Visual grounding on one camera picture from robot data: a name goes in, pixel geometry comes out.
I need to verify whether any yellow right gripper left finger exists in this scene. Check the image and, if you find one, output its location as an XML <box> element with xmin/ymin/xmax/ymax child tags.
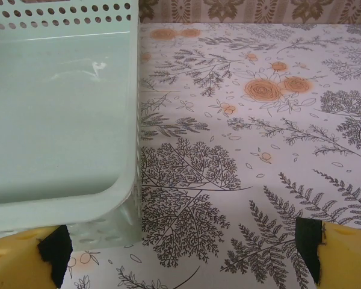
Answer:
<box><xmin>0</xmin><ymin>224</ymin><xmax>73</xmax><ymax>289</ymax></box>

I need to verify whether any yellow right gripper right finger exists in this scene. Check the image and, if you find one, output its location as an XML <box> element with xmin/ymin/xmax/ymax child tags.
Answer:
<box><xmin>294</xmin><ymin>216</ymin><xmax>361</xmax><ymax>289</ymax></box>

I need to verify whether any mint green plastic basket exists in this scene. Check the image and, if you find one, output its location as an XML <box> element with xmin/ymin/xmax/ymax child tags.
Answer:
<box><xmin>0</xmin><ymin>0</ymin><xmax>143</xmax><ymax>253</ymax></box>

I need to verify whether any floral tablecloth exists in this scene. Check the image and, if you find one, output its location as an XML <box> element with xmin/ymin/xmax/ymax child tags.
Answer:
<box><xmin>61</xmin><ymin>22</ymin><xmax>361</xmax><ymax>289</ymax></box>

